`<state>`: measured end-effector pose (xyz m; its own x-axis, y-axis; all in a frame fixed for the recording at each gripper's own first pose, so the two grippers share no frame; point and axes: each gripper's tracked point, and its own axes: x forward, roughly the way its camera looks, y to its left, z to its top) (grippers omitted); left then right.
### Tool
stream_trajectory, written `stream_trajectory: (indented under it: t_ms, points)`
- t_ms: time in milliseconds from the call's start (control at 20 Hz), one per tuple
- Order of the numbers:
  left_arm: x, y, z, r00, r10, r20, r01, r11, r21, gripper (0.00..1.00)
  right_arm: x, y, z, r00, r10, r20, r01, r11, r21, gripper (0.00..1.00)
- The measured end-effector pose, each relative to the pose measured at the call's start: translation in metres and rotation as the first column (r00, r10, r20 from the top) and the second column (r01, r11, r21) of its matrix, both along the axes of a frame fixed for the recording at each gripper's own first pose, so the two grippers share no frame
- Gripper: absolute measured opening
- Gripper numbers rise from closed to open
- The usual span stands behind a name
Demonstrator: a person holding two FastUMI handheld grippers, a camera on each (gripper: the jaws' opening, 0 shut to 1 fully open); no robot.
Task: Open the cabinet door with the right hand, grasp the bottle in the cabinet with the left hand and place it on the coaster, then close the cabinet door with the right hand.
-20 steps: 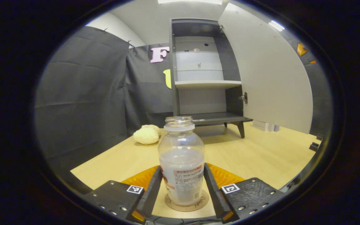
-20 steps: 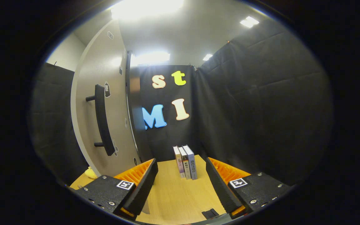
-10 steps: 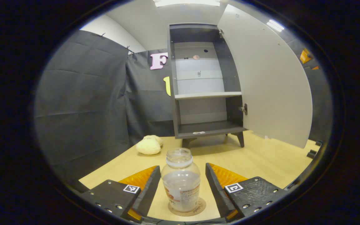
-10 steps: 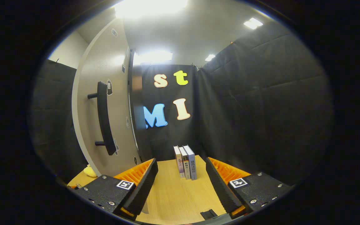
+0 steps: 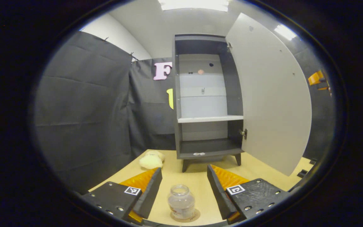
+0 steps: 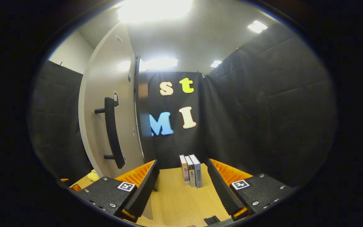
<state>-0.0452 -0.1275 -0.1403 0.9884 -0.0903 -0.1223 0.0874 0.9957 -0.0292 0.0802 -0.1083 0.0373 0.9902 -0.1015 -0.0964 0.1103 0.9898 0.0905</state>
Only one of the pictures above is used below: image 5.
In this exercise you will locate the ceiling light panel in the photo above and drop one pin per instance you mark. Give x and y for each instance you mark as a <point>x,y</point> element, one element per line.
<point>194,4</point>
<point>285,32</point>

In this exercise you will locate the round cork coaster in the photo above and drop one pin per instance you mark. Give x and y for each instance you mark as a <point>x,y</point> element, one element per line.
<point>197,216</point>

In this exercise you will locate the clear plastic bottle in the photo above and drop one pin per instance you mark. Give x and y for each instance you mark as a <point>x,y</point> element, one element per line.
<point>181,201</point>

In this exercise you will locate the cream plush toy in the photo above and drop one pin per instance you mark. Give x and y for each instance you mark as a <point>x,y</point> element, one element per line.
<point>151,160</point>

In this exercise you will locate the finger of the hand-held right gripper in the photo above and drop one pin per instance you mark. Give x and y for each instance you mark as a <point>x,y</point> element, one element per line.
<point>315,78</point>
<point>324,89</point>

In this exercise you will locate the metal door hinge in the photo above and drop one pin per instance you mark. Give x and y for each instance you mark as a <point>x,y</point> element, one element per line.
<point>244,133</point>
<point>229,46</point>

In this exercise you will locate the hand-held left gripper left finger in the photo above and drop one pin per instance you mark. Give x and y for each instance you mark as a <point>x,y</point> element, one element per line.
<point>148,195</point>

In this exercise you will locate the white cabinet door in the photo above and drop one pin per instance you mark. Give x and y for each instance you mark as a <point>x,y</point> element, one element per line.
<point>273,94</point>

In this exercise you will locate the dark grey cabinet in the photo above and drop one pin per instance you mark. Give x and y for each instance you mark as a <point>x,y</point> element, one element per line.
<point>232,94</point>

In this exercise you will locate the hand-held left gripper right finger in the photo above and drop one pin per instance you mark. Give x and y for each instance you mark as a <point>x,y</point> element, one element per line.
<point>221,195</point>

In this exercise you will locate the small black block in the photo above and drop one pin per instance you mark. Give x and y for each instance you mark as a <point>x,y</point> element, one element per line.
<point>302,173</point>
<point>313,161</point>

